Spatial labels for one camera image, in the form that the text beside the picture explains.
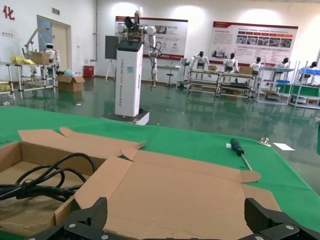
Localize black stool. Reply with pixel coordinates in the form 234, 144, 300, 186
164, 67, 176, 88

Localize white pipe work rack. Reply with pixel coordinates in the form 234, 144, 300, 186
0, 61, 60, 100
288, 66, 320, 110
187, 66, 221, 98
218, 71, 256, 102
256, 60, 297, 106

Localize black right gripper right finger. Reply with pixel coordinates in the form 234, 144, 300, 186
244, 197, 320, 240

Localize green table cloth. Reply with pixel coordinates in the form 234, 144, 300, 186
0, 106, 320, 240

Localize green handled screwdriver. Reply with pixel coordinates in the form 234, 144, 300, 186
229, 138, 254, 172

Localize white desk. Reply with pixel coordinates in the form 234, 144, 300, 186
156, 63, 183, 89

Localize wall poster with red border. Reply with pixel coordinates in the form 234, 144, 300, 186
114, 15, 189, 61
209, 20, 299, 66

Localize yellow bags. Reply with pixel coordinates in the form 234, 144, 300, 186
10, 54, 35, 65

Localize red box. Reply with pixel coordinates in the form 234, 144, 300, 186
82, 64, 95, 79

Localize black screen on white stand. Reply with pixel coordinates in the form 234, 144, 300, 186
104, 35, 118, 82

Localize white wall pipe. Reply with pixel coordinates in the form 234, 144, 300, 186
92, 0, 100, 62

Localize white sheet on floor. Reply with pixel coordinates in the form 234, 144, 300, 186
272, 142, 296, 152

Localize open cardboard box on floor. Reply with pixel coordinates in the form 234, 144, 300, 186
55, 74, 86, 93

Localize white tower wheeled robot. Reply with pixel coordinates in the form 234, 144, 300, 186
99, 7, 163, 126

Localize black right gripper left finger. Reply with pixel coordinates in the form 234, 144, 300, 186
24, 196, 111, 240

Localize small white round-headed robot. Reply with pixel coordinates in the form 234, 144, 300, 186
43, 42, 61, 65

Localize open brown cardboard box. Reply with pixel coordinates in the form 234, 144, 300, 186
53, 147, 282, 240
0, 126, 147, 237

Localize beige door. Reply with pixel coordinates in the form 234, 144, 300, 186
36, 14, 72, 76

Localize small metal clip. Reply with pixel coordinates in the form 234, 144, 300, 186
259, 136, 273, 148

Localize black power cable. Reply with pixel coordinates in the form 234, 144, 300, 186
0, 152, 98, 203

